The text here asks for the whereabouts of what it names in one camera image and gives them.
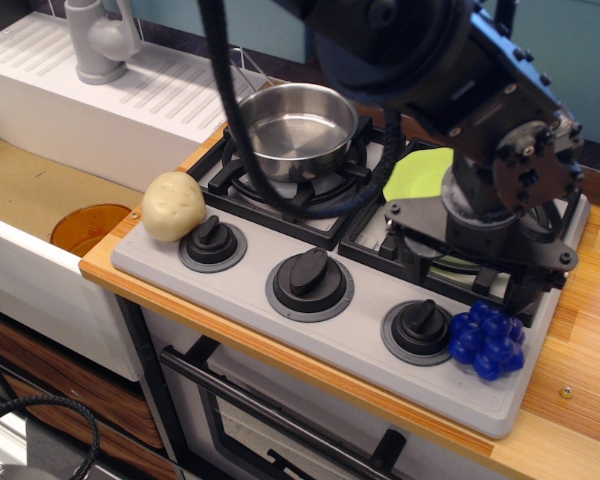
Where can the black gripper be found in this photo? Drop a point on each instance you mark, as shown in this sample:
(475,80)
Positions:
(470,221)

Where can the blue blueberry cluster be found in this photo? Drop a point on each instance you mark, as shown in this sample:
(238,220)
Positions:
(489,340)

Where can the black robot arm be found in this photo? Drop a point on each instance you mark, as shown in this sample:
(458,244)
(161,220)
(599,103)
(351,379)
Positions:
(453,68)

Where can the right black stove knob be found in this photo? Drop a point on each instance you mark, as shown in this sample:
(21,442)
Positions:
(418,333)

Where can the black stove knob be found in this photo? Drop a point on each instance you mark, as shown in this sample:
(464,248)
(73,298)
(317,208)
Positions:
(212,247)
(310,287)
(418,333)

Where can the grey toy stove top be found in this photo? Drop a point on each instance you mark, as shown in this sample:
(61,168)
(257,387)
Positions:
(351,341)

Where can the lime green plate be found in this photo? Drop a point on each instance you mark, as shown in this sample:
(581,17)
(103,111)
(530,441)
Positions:
(419,174)

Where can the middle black stove knob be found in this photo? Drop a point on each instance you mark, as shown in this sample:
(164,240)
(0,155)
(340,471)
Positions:
(310,287)

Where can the stainless steel pot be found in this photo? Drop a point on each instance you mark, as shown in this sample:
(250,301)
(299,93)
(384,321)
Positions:
(298,131)

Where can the left black stove knob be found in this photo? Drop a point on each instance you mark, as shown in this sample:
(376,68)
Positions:
(212,247)

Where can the beige toy potato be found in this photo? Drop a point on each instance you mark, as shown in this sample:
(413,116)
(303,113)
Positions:
(172,206)

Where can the right black burner grate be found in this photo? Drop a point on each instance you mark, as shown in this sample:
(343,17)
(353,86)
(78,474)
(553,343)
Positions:
(369,241)

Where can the black burner grate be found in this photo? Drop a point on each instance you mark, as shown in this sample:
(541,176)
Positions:
(369,241)
(227,188)

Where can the left black burner grate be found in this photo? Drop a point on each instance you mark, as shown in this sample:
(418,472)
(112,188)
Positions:
(227,188)

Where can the wood grain drawer front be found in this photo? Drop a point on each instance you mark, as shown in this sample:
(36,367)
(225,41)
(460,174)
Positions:
(32,364)

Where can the orange plastic cup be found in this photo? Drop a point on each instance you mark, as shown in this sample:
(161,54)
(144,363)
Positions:
(82,229)

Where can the grey toy faucet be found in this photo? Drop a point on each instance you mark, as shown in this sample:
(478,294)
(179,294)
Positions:
(101,45)

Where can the white toy sink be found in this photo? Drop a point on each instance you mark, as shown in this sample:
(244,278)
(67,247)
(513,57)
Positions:
(65,145)

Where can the black oven door handle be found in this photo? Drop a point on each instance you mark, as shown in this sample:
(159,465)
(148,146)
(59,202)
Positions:
(378,466)

